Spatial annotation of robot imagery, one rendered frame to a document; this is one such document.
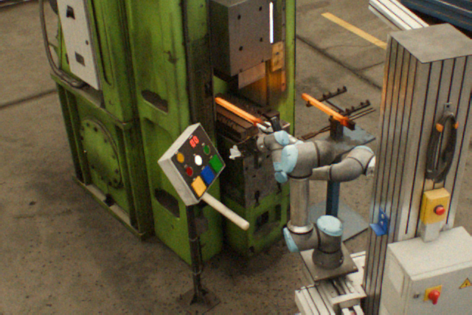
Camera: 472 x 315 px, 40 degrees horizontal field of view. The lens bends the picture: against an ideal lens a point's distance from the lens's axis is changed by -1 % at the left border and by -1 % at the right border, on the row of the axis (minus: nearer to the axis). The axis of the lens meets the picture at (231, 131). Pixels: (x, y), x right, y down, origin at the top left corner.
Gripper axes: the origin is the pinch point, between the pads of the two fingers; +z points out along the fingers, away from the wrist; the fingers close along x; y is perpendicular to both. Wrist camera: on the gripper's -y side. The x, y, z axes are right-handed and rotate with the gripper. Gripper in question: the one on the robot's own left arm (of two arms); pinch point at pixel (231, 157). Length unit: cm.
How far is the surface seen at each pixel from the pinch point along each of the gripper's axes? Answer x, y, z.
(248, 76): -38.3, 29.5, -6.5
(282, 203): -65, -61, 33
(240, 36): -31, 52, -18
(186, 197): 27.9, -3.7, 15.6
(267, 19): -49, 53, -26
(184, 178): 27.6, 6.3, 10.8
